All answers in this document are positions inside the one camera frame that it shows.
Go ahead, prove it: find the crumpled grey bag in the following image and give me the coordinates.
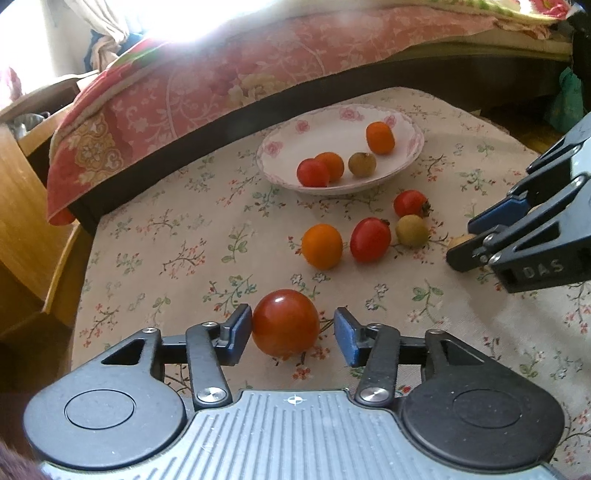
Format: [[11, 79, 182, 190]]
[[13, 113, 52, 140]]

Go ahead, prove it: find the white curtain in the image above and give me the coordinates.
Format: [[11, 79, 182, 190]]
[[46, 0, 139, 52]]

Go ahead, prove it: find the oval red tomato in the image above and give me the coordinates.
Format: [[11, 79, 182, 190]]
[[349, 217, 392, 263]]

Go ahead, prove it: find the red tomato with dry calyx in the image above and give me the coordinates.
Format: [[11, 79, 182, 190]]
[[393, 190, 432, 219]]

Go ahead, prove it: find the small orange tomato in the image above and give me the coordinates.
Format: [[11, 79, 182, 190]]
[[301, 223, 344, 270]]

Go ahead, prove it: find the dark bed frame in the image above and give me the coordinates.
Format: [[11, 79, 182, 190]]
[[69, 53, 578, 236]]

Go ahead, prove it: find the floral beige tablecloth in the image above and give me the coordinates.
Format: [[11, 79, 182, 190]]
[[69, 88, 591, 467]]

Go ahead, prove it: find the small orange mandarin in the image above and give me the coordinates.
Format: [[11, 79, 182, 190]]
[[315, 152, 345, 182]]

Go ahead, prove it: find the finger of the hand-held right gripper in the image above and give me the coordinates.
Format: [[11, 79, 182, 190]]
[[447, 174, 591, 273], [468, 121, 591, 237]]

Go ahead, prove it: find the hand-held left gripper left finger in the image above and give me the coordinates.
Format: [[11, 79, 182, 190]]
[[99, 304, 254, 411]]

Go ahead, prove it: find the pink floral quilt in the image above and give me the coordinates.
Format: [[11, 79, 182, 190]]
[[46, 4, 573, 227]]

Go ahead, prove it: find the wooden nightstand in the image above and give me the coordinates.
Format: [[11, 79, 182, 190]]
[[0, 76, 93, 344]]

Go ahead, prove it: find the green bag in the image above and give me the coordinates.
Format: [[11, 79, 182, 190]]
[[549, 68, 585, 136]]

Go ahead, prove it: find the small round red tomato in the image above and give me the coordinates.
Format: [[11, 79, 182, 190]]
[[296, 158, 331, 188]]

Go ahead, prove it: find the white pink-flowered plate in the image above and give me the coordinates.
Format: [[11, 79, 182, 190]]
[[256, 104, 425, 196]]

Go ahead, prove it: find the dark red fuzzy cloth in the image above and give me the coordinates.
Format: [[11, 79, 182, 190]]
[[0, 440, 43, 480]]

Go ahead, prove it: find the large red-orange tomato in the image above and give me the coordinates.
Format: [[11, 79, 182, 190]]
[[251, 289, 320, 357]]

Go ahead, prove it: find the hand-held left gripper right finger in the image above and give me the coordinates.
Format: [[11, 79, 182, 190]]
[[333, 307, 490, 409]]

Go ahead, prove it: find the green floral blanket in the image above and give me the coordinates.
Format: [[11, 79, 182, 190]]
[[416, 0, 573, 24]]

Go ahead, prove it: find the large orange mandarin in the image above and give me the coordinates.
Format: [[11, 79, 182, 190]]
[[366, 121, 395, 155]]

